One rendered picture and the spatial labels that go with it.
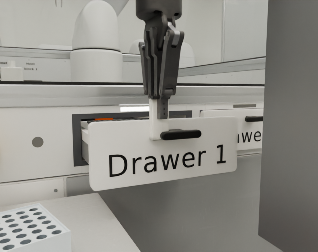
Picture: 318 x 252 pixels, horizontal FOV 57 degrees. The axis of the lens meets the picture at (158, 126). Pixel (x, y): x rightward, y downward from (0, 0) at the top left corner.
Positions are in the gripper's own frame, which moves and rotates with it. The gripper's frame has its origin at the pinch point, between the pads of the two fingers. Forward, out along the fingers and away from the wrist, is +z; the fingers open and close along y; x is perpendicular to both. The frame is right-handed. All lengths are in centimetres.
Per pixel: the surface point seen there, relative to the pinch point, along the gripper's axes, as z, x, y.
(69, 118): 0.9, -12.1, -18.5
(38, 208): 13.6, -19.4, -3.4
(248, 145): 10.2, 34.9, -16.7
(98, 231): 17.1, -11.0, 1.1
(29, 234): 13.6, -20.7, 5.2
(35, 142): 5.5, -19.0, -18.4
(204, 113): 0.8, 20.4, -16.7
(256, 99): -2.3, 38.3, -18.3
